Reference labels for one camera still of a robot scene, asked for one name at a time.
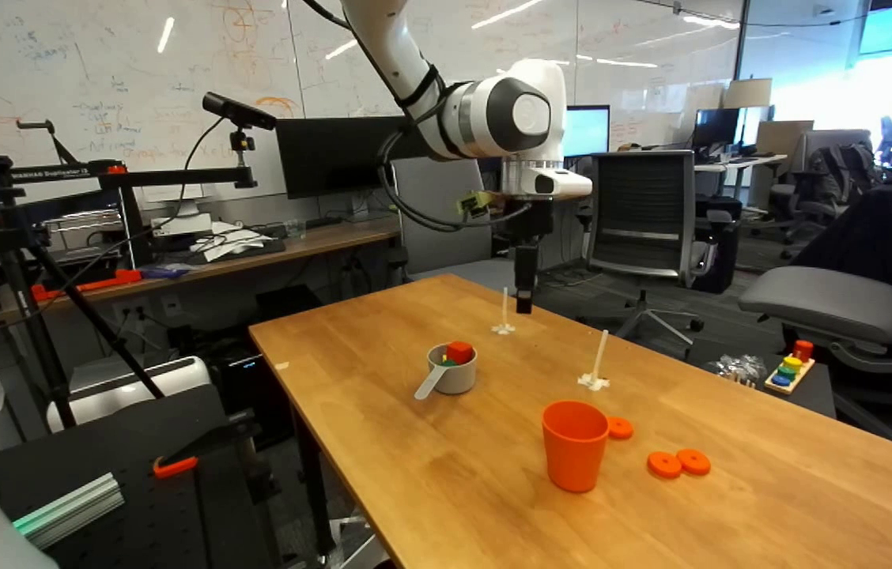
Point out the long wooden desk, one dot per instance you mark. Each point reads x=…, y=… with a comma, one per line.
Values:
x=289, y=249

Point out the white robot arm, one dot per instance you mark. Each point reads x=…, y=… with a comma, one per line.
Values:
x=510, y=114

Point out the small dark monitor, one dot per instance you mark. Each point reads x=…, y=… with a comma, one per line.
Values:
x=717, y=129

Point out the red tool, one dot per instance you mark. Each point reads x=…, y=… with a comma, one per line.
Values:
x=87, y=287

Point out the aluminium bar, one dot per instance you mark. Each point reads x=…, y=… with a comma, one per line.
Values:
x=67, y=509

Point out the beige lamp shade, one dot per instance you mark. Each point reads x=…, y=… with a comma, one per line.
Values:
x=748, y=94

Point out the white papers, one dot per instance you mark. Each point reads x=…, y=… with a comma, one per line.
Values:
x=217, y=240

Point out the lit computer monitor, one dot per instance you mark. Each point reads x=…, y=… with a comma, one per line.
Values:
x=586, y=132

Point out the white desk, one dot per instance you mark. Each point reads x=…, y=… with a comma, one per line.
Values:
x=742, y=169

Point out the black mesh office chair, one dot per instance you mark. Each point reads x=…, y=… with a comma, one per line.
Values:
x=644, y=209

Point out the colourful stacking toy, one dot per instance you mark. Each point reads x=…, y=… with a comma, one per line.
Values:
x=789, y=368

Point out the black tripod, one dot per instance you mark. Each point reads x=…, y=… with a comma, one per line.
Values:
x=14, y=287

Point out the orange block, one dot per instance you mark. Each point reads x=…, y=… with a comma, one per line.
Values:
x=456, y=352

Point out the orange plastic cup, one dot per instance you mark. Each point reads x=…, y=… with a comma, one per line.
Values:
x=576, y=446

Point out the orange disc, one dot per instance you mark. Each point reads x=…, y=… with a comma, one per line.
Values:
x=666, y=465
x=621, y=428
x=698, y=462

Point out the black camera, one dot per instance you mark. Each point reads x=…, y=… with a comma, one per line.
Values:
x=239, y=110

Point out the black low table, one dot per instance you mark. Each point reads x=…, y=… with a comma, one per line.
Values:
x=819, y=403

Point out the black jacket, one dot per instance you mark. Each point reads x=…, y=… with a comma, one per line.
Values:
x=866, y=238

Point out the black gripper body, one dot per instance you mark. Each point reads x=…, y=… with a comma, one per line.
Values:
x=532, y=232

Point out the black computer monitor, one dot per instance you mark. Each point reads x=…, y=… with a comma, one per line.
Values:
x=339, y=158

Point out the grey office chair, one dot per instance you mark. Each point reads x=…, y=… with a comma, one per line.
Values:
x=837, y=306
x=447, y=249

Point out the grey measuring cup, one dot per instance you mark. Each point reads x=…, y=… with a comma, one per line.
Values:
x=456, y=381

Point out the white box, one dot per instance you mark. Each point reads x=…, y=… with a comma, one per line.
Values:
x=131, y=383

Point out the clear plastic piece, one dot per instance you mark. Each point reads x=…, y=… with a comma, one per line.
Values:
x=738, y=368

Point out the black cart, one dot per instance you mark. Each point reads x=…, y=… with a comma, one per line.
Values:
x=131, y=485

